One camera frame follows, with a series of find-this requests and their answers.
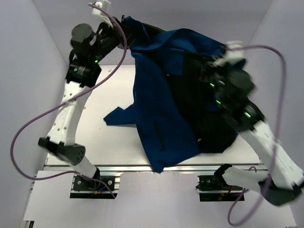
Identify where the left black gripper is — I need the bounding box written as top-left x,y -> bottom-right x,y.
91,17 -> 141,62

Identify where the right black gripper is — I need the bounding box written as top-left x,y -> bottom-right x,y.
197,55 -> 229,106

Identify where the blue zip jacket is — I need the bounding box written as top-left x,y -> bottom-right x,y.
104,17 -> 237,173

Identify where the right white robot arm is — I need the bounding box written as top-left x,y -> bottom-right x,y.
202,58 -> 304,206

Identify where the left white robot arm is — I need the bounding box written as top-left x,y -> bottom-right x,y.
38,19 -> 127,190

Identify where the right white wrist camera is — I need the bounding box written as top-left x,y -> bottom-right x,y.
212,40 -> 244,67

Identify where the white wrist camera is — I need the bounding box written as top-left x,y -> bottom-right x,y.
212,40 -> 244,67
88,0 -> 113,28

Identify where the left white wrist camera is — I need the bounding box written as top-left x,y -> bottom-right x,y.
88,0 -> 113,28

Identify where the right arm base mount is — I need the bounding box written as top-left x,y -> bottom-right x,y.
195,164 -> 244,202

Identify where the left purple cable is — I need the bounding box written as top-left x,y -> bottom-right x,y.
10,2 -> 128,199

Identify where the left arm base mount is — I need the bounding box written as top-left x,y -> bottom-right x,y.
70,174 -> 120,200

